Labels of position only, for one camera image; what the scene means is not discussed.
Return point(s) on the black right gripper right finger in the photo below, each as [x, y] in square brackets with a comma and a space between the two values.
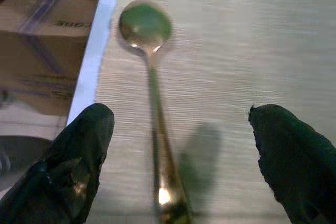
[296, 161]

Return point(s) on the gold metal spoon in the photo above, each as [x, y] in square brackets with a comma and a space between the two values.
[146, 30]

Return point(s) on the brown cardboard box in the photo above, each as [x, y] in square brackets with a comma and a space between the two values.
[44, 51]

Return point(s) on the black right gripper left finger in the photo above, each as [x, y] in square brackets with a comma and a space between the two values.
[63, 166]

